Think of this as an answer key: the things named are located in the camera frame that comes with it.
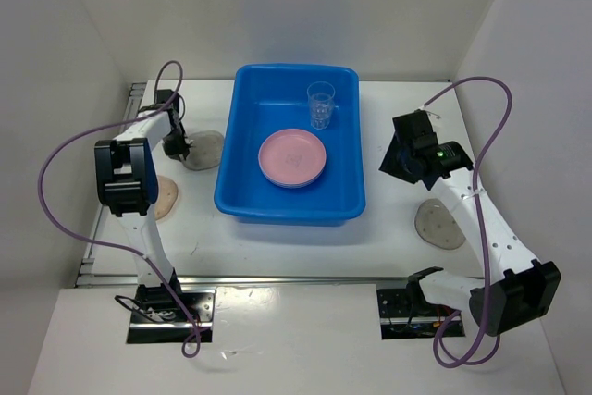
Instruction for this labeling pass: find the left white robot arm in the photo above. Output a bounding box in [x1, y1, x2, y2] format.
[94, 90, 190, 321]

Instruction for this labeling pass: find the grey textured glass plate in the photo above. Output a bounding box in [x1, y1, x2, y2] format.
[181, 130, 224, 171]

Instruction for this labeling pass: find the beige textured glass plate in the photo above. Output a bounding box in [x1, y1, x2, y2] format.
[154, 175, 179, 221]

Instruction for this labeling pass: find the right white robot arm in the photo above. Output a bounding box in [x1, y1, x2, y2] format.
[379, 110, 561, 337]

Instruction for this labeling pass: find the clear plastic cup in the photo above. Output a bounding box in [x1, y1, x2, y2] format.
[306, 81, 336, 130]

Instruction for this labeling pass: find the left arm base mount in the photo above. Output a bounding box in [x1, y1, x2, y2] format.
[114, 286, 216, 344]

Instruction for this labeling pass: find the light blue round plate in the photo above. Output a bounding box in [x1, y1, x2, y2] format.
[267, 178, 318, 189]

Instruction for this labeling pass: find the pink round plate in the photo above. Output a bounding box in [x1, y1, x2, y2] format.
[258, 129, 327, 183]

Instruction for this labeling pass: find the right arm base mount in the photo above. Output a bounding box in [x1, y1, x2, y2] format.
[376, 288, 452, 340]

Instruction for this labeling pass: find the blue plastic bin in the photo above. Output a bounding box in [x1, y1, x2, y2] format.
[214, 64, 365, 226]

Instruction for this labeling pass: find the grey glass plate right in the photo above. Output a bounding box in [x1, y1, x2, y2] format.
[414, 199, 466, 251]

